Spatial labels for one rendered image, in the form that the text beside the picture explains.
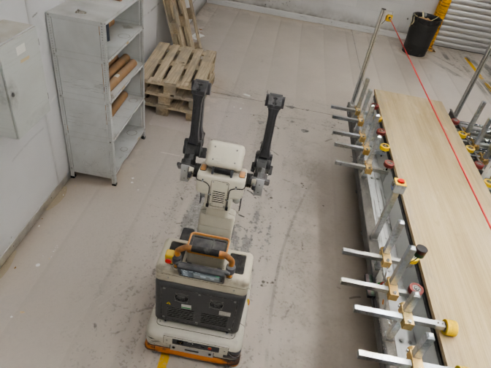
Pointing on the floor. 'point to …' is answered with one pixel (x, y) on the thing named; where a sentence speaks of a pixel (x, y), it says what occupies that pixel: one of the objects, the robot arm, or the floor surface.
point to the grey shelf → (118, 44)
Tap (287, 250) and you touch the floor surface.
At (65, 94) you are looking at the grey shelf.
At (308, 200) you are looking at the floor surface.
